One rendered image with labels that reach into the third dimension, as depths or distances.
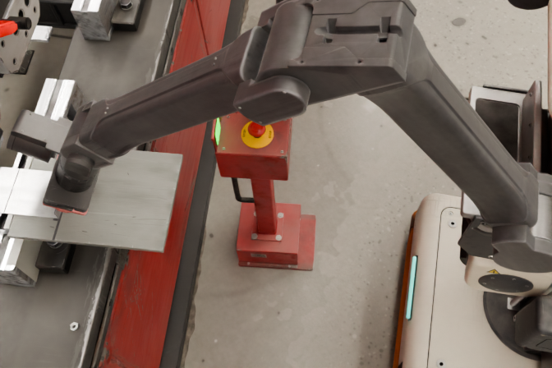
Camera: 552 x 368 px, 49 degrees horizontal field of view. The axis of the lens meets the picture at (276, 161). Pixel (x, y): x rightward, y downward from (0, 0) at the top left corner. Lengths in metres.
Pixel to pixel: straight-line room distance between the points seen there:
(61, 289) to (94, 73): 0.48
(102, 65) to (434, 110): 0.96
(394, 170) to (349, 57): 1.71
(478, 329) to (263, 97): 1.32
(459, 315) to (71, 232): 1.09
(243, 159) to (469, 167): 0.78
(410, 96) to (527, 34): 2.16
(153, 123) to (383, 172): 1.57
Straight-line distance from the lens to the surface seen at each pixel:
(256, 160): 1.33
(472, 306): 1.76
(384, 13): 0.51
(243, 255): 1.97
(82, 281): 1.16
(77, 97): 1.27
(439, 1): 2.69
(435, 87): 0.54
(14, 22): 0.94
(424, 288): 1.75
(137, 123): 0.70
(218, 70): 0.58
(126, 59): 1.38
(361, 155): 2.20
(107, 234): 1.04
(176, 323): 1.96
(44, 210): 1.09
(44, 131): 0.87
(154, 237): 1.01
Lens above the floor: 1.92
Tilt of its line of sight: 62 degrees down
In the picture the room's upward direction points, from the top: 4 degrees counter-clockwise
